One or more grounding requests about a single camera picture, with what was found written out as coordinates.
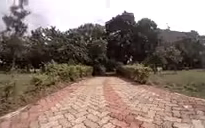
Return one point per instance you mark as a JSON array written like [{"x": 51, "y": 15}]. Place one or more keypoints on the grey building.
[{"x": 171, "y": 36}]

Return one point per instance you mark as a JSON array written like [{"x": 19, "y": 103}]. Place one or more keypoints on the red brick path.
[{"x": 106, "y": 103}]

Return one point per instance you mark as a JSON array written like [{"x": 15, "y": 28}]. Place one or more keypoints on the green grass lawn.
[
  {"x": 186, "y": 80},
  {"x": 10, "y": 80}
]

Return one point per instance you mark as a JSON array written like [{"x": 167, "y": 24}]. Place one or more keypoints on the trimmed green hedge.
[
  {"x": 67, "y": 71},
  {"x": 135, "y": 71}
]

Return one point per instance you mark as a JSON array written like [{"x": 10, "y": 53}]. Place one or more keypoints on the wood of green trees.
[{"x": 130, "y": 40}]

